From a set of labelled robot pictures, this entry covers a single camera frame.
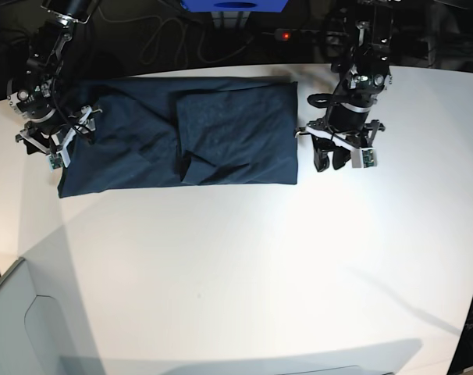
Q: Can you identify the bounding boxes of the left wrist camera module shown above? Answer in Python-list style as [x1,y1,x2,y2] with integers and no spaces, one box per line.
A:
[350,148,378,169]

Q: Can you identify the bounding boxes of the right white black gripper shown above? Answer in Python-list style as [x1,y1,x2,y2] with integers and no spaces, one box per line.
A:
[16,105,103,155]

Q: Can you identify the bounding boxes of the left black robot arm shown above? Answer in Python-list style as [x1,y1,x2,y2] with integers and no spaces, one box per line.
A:
[296,1,393,172]

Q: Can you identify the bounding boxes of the grey cable loops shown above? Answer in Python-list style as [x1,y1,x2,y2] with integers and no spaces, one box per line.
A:
[139,15,257,66]

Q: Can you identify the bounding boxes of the black power strip red switch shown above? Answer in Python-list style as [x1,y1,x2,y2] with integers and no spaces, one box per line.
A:
[273,28,322,44]

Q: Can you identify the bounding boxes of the dark blue T-shirt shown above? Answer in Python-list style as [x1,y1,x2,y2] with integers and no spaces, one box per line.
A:
[58,77,298,198]

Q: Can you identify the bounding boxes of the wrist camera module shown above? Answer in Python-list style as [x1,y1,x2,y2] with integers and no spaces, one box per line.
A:
[47,149,71,171]
[350,148,378,169]

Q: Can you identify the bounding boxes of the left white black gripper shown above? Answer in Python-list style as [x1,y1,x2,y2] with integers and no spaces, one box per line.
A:
[294,104,386,173]

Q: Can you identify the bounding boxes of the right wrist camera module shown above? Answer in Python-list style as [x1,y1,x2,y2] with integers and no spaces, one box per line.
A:
[47,149,71,171]

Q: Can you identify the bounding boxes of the grey tray corner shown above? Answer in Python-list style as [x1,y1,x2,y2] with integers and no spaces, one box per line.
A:
[0,256,105,375]

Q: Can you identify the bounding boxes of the blue plastic box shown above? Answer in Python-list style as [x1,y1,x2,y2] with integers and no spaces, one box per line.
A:
[180,0,288,13]

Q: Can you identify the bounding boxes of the silver aluminium frame post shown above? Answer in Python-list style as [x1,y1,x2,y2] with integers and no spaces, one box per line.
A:
[211,11,251,30]

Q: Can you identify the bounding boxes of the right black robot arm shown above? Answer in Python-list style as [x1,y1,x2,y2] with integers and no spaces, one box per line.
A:
[7,1,93,167]

